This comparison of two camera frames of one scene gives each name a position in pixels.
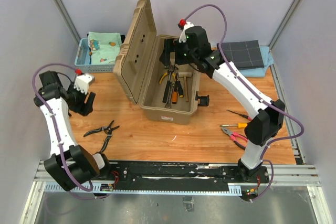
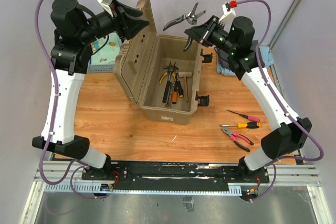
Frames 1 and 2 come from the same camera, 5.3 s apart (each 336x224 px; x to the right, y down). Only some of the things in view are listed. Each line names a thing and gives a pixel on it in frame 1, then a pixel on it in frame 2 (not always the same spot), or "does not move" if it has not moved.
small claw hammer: [170, 68] does not move
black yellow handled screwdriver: [179, 87] does not move
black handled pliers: [108, 130] → [191, 17]
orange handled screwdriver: [240, 125] does not move
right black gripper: [171, 45] → [202, 33]
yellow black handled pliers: [172, 68] does not move
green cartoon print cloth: [104, 46] does not move
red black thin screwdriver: [243, 115] does not move
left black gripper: [83, 108] → [126, 29]
